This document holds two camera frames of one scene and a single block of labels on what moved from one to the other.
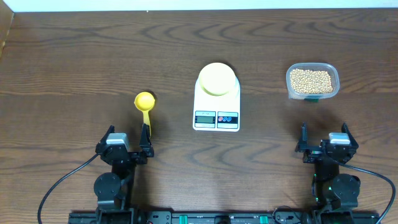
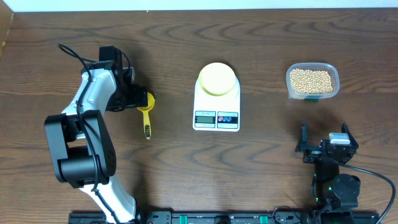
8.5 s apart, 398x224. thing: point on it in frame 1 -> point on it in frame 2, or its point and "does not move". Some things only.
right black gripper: x=302 y=145 does not move
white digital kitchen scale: x=217 y=113 does not move
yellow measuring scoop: x=145 y=101 does not move
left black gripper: x=125 y=156 -> x=138 y=96
